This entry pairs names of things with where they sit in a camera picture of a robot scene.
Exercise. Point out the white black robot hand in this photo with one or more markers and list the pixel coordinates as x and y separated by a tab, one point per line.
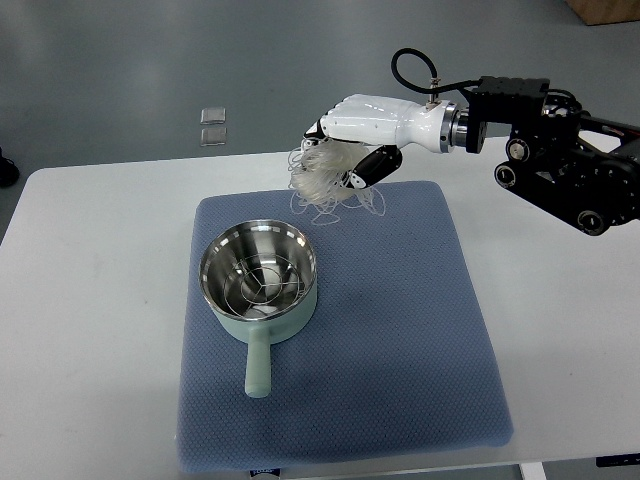
388	125

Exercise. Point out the white vermicelli noodle bundle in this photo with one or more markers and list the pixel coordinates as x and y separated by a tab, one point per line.
318	178

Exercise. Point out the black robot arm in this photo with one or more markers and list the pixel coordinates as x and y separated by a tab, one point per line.
581	169

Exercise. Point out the mint green steel pot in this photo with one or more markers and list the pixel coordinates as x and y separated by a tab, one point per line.
259	327

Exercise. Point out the brown cardboard box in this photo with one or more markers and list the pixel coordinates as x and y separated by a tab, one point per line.
605	12

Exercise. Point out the blue textured mat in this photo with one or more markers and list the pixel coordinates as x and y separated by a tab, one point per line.
395	360

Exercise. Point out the wire steaming rack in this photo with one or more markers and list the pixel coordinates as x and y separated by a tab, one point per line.
263	280

